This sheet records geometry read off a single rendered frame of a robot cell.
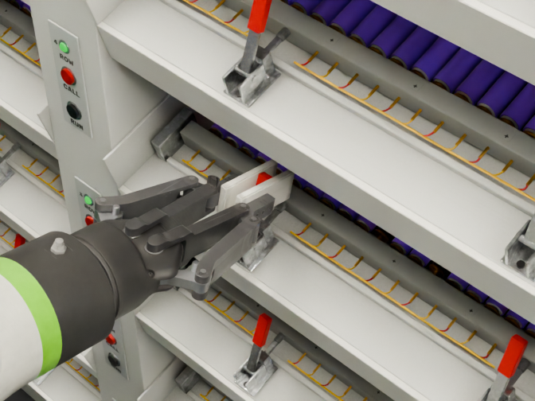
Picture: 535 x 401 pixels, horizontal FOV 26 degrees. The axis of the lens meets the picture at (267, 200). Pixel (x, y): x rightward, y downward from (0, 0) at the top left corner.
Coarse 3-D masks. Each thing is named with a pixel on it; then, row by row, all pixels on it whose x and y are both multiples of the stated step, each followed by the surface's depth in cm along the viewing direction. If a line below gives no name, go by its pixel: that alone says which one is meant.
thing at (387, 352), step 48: (144, 144) 113; (240, 288) 110; (288, 288) 105; (336, 288) 104; (384, 288) 103; (336, 336) 101; (384, 336) 100; (384, 384) 100; (432, 384) 97; (480, 384) 97; (528, 384) 96
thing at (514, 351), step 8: (512, 344) 90; (520, 344) 89; (512, 352) 90; (520, 352) 90; (504, 360) 91; (512, 360) 90; (504, 368) 91; (512, 368) 91; (496, 376) 92; (504, 376) 91; (496, 384) 92; (504, 384) 92; (496, 392) 92; (488, 400) 93; (496, 400) 93
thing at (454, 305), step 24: (192, 120) 114; (192, 144) 113; (216, 144) 112; (240, 168) 110; (312, 216) 105; (336, 216) 105; (336, 240) 105; (360, 240) 103; (384, 264) 102; (408, 264) 101; (408, 288) 102; (432, 288) 99; (432, 312) 100; (456, 312) 98; (480, 312) 97; (480, 336) 98; (504, 336) 96; (528, 336) 96
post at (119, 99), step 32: (32, 0) 105; (64, 0) 101; (96, 32) 100; (96, 64) 103; (96, 96) 107; (128, 96) 108; (160, 96) 112; (64, 128) 115; (96, 128) 110; (128, 128) 111; (64, 160) 119; (96, 160) 114; (64, 192) 123; (128, 320) 131; (96, 352) 143; (128, 352) 136; (160, 352) 138; (128, 384) 142
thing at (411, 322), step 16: (176, 160) 114; (272, 224) 108; (288, 240) 107; (320, 256) 105; (336, 272) 104; (368, 288) 103; (384, 304) 101; (432, 336) 99; (464, 352) 98; (480, 368) 97; (528, 400) 94
